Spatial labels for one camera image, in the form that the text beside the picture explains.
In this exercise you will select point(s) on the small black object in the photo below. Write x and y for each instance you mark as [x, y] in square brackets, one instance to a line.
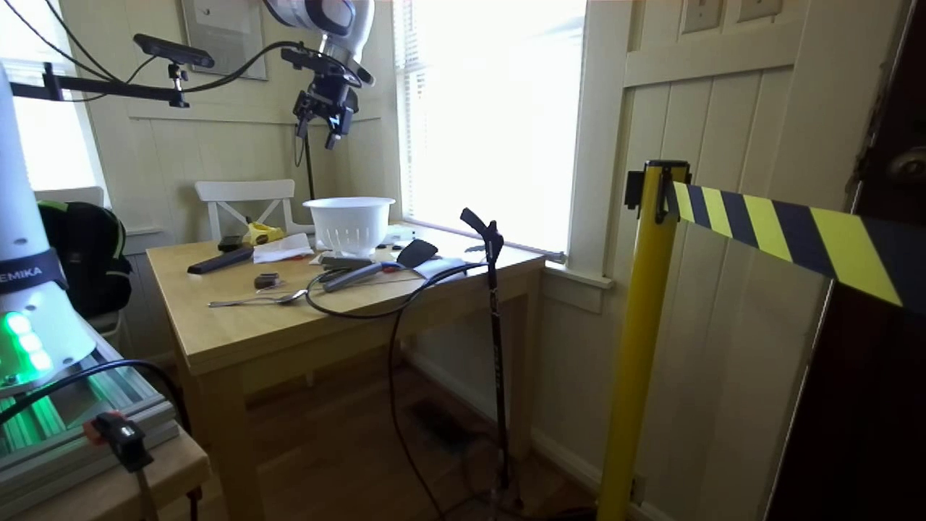
[267, 283]

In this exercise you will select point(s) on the metal spoon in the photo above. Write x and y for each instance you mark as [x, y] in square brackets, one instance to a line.
[291, 298]

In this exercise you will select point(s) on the yellow toy with black oval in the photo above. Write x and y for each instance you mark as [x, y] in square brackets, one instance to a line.
[260, 232]

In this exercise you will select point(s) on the flat white paper napkin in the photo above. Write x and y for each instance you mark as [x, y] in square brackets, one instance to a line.
[280, 251]

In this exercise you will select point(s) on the white plastic colander bowl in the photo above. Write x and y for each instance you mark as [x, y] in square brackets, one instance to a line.
[347, 227]

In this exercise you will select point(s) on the long white paper strip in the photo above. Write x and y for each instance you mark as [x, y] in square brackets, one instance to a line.
[453, 264]

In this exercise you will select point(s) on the white board panel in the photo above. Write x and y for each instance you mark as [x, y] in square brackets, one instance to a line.
[742, 386]

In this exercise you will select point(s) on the light wooden table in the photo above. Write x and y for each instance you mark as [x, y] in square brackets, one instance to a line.
[319, 357]

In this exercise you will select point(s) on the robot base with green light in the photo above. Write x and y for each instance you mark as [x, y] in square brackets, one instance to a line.
[24, 243]

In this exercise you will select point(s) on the bright window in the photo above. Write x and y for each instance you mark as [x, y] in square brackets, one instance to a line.
[52, 146]
[492, 118]

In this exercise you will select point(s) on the black stereo camera bar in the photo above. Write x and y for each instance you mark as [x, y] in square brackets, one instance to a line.
[173, 50]

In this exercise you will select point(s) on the black tripod stand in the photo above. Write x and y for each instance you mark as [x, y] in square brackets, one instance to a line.
[495, 319]

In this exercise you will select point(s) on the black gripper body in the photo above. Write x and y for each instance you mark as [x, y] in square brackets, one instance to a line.
[325, 102]

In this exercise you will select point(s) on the black remote control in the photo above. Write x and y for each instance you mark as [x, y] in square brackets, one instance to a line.
[220, 261]

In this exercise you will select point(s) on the yellow stanchion post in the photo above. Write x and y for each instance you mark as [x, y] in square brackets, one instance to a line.
[641, 338]

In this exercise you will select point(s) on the dark wooden door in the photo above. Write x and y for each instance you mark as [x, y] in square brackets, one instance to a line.
[868, 406]

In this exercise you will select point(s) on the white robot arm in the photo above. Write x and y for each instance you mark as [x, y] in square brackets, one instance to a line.
[327, 17]

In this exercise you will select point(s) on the yellow black striped belt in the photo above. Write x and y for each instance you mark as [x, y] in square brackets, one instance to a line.
[800, 235]

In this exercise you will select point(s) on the white wooden chair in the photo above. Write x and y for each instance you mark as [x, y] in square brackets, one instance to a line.
[246, 193]

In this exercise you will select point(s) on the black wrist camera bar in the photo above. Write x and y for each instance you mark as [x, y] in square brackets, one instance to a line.
[327, 65]

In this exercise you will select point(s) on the red black clamp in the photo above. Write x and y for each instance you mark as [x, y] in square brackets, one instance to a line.
[120, 439]

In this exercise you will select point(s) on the white wall switch plate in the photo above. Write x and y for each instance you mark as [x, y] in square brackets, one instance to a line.
[701, 12]
[759, 8]

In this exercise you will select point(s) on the black office chair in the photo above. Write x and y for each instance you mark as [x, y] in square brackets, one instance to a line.
[91, 261]

